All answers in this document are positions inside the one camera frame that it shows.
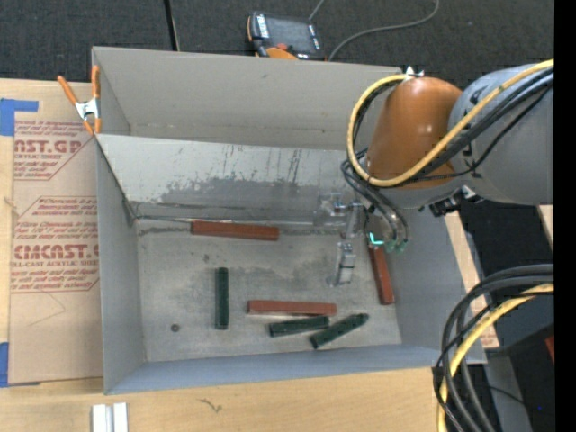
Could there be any dark green flat block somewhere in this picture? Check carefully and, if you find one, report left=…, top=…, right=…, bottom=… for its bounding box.
left=213, top=266, right=230, bottom=331
left=309, top=312, right=371, bottom=350
left=268, top=315, right=331, bottom=338

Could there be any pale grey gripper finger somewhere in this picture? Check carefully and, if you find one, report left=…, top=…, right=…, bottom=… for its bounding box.
left=326, top=240, right=357, bottom=287
left=312, top=191, right=349, bottom=233

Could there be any red-brown flat block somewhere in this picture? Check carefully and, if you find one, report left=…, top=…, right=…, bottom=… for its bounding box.
left=246, top=299, right=338, bottom=318
left=367, top=244, right=396, bottom=306
left=190, top=220, right=281, bottom=242

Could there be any brown cardboard board, red print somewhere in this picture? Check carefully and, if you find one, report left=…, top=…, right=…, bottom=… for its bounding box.
left=0, top=77, right=105, bottom=387

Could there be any grey metal bin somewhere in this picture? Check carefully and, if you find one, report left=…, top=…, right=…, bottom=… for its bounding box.
left=91, top=46, right=488, bottom=396

